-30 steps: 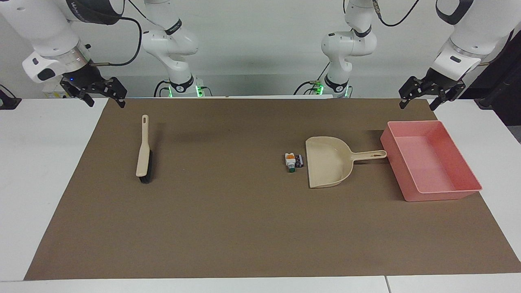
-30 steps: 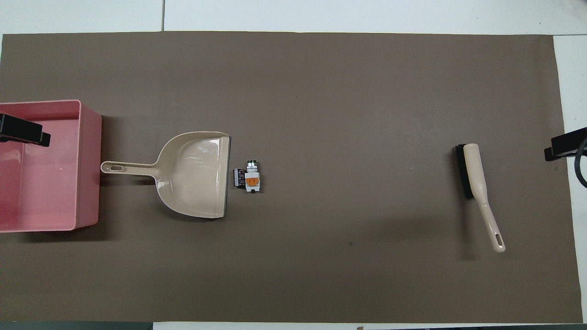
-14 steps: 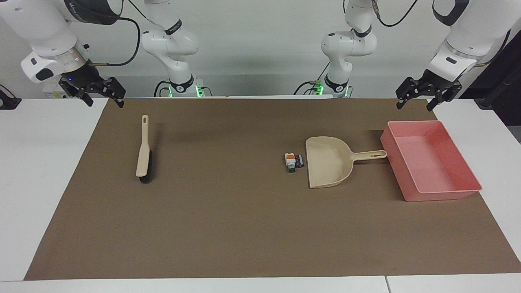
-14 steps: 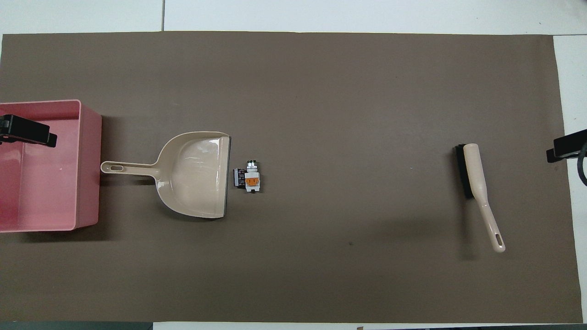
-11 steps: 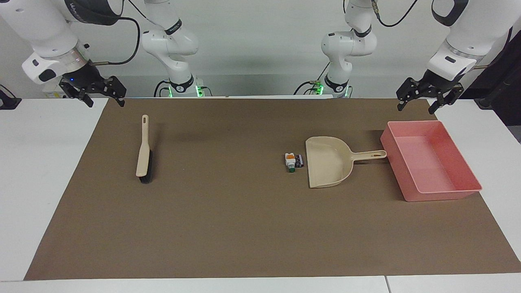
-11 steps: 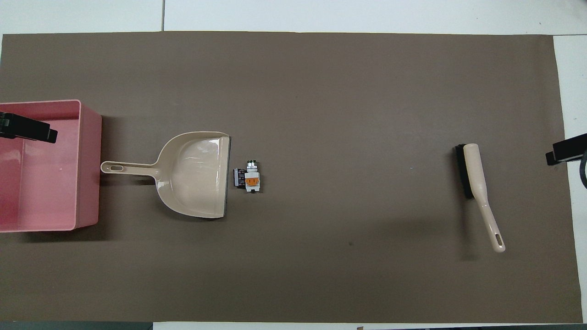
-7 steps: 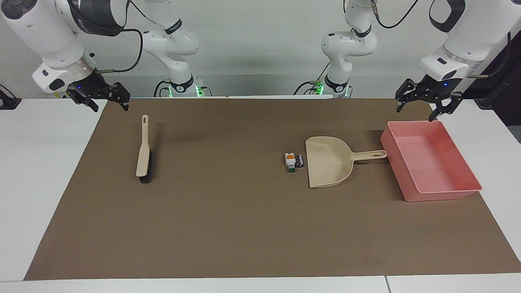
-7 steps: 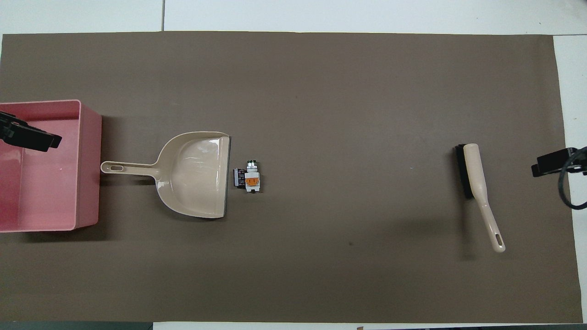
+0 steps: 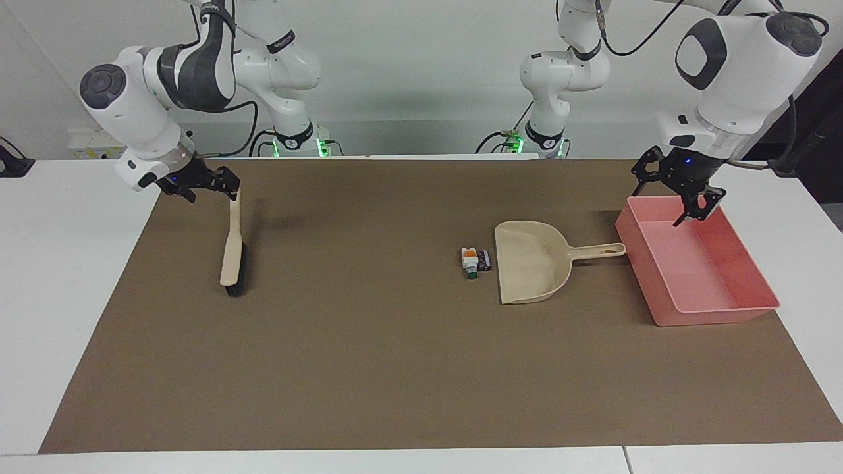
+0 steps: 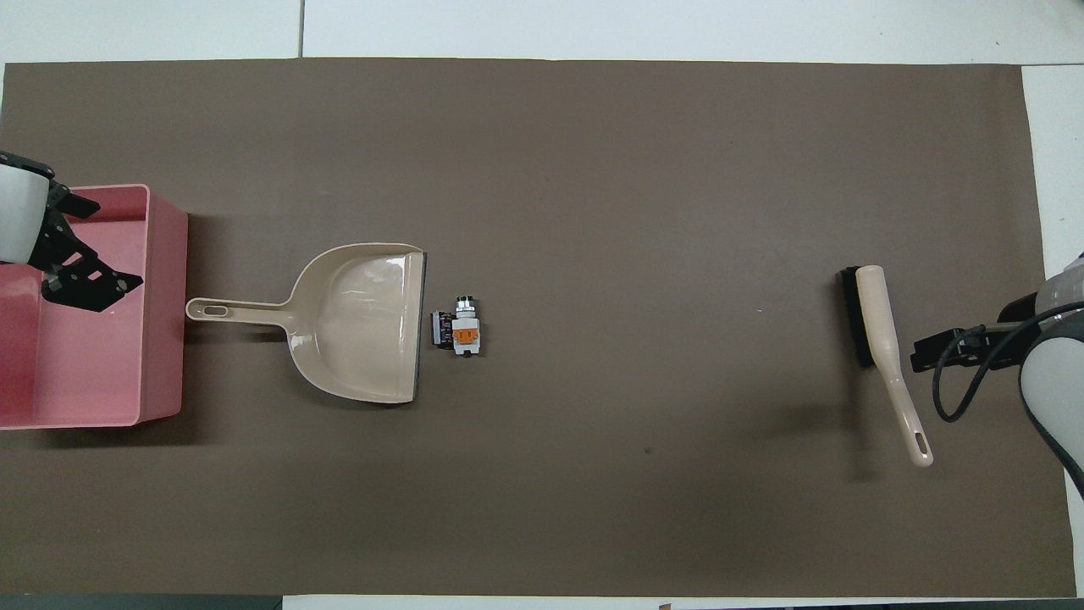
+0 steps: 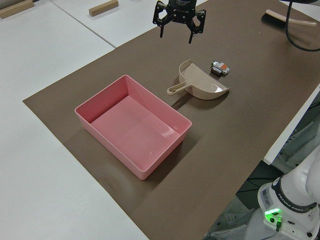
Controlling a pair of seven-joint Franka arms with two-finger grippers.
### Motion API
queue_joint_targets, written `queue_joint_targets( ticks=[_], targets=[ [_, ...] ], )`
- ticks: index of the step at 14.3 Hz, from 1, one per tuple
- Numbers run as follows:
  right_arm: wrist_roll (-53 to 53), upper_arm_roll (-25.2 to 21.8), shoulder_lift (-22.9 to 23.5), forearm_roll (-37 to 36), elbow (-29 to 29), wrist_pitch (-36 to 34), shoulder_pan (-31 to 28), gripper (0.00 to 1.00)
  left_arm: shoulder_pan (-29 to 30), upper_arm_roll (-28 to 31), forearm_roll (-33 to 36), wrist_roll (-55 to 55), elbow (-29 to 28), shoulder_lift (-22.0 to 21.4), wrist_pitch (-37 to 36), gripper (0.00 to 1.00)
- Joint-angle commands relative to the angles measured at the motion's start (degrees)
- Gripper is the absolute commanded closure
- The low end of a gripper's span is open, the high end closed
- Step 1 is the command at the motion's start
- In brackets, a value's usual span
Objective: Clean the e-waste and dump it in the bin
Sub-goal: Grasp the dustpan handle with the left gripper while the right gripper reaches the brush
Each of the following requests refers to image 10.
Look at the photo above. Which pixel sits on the black electrical contact block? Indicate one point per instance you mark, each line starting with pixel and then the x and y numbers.
pixel 440 329

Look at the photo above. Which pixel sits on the white orange push-button switch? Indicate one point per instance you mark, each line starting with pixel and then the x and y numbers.
pixel 467 335

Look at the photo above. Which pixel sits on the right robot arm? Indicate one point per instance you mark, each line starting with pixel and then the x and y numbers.
pixel 1054 381

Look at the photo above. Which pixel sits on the pink plastic bin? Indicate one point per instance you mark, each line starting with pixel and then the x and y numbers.
pixel 93 364

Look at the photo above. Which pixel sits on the beige plastic dustpan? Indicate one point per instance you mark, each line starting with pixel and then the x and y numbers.
pixel 364 322

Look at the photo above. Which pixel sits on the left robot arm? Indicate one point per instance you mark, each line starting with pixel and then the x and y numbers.
pixel 17 212

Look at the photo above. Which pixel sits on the beige brush with black bristles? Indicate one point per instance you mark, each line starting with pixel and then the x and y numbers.
pixel 885 339

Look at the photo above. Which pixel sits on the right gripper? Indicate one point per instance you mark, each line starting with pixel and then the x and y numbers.
pixel 1016 309

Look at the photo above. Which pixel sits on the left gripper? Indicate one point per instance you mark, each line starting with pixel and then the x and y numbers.
pixel 48 188

